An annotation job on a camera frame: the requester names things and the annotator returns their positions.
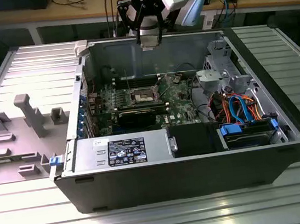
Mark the hard disk in blue carrier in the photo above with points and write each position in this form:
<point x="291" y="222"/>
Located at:
<point x="249" y="139"/>

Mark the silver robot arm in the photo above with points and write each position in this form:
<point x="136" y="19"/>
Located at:
<point x="194" y="9"/>

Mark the metal locking lever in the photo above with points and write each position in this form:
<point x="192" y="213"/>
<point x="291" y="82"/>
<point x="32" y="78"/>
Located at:
<point x="127" y="80"/>
<point x="162" y="88"/>

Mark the grey parts rack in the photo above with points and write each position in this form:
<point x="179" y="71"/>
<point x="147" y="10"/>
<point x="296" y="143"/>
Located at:
<point x="15" y="160"/>

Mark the coin battery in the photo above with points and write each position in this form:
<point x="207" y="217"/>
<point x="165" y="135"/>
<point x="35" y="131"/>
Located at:
<point x="176" y="79"/>

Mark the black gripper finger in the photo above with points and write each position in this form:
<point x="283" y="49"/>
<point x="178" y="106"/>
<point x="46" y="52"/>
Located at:
<point x="123" y="13"/>
<point x="159" y="33"/>

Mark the silver power supply unit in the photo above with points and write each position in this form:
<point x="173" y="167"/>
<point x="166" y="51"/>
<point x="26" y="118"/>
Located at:
<point x="127" y="151"/>

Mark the black graphics card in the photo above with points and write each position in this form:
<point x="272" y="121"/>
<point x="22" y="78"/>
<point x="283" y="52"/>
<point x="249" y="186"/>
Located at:
<point x="137" y="119"/>

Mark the silver CPU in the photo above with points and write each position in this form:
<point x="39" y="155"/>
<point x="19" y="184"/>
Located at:
<point x="150" y="41"/>

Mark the metal drive cage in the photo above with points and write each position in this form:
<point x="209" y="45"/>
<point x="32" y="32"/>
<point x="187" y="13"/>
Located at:
<point x="211" y="76"/>

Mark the wooden desk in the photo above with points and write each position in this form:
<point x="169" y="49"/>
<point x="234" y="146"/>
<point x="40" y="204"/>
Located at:
<point x="43" y="14"/>

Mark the blue case latch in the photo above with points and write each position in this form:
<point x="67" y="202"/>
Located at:
<point x="56" y="161"/>

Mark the black PC case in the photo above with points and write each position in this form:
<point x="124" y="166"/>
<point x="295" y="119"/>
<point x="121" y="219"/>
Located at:
<point x="175" y="180"/>

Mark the green motherboard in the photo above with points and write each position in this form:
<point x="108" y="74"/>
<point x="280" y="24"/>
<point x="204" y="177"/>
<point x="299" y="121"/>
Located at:
<point x="177" y="105"/>

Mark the CPU socket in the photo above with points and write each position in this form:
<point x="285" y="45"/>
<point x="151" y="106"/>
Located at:
<point x="144" y="97"/>

